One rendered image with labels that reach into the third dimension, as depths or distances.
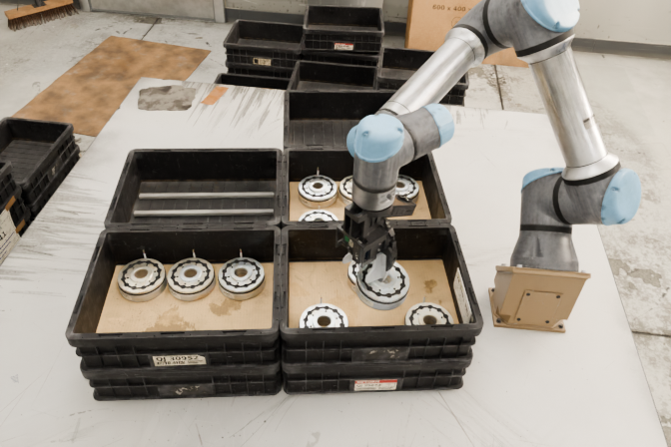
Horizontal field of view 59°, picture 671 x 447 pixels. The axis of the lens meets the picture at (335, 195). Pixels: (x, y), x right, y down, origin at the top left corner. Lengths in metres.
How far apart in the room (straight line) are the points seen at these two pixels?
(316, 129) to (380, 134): 0.93
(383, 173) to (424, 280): 0.50
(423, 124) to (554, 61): 0.37
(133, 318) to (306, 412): 0.42
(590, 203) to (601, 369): 0.41
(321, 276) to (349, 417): 0.31
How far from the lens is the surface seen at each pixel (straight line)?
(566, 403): 1.45
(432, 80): 1.18
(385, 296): 1.13
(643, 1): 4.54
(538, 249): 1.39
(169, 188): 1.64
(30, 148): 2.75
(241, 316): 1.31
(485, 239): 1.71
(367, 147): 0.91
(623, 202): 1.33
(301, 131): 1.82
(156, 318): 1.34
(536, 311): 1.49
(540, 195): 1.40
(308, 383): 1.32
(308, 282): 1.36
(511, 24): 1.25
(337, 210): 1.54
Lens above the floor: 1.86
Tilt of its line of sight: 41 degrees down
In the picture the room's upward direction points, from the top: 3 degrees clockwise
